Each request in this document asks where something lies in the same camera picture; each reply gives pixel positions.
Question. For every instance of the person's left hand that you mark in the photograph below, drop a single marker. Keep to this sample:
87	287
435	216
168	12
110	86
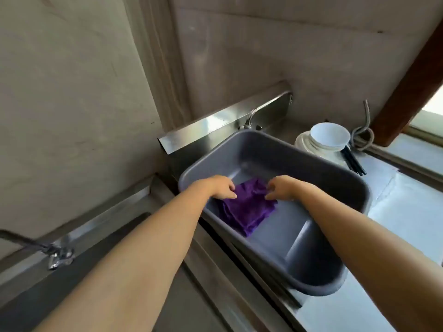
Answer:
216	186

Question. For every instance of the brown wooden window frame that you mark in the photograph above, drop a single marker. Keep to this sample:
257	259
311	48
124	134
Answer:
408	89

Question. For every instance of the person's left forearm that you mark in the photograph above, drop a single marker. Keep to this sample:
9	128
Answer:
138	266

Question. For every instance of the person's right hand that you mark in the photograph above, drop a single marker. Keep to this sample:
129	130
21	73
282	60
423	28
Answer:
285	188

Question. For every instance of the person's right forearm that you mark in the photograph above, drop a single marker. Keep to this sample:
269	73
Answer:
363	245

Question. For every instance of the chrome gooseneck faucet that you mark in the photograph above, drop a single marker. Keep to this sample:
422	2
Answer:
57	254

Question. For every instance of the grey plastic basin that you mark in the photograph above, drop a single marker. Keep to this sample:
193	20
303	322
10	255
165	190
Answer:
311	245

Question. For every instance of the small chrome tap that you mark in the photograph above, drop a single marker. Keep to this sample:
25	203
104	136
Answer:
248	120

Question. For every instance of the purple cleaning cloth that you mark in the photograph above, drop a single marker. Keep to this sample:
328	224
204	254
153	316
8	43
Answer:
247	210

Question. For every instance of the black chopstick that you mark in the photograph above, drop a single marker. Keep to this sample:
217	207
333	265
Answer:
349	163
356	159

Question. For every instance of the white plate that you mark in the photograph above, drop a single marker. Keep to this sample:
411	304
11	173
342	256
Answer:
302	143

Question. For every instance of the white bowl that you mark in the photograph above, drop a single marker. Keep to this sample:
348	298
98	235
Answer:
329	134

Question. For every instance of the stainless steel sink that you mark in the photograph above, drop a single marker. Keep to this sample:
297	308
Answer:
27	307

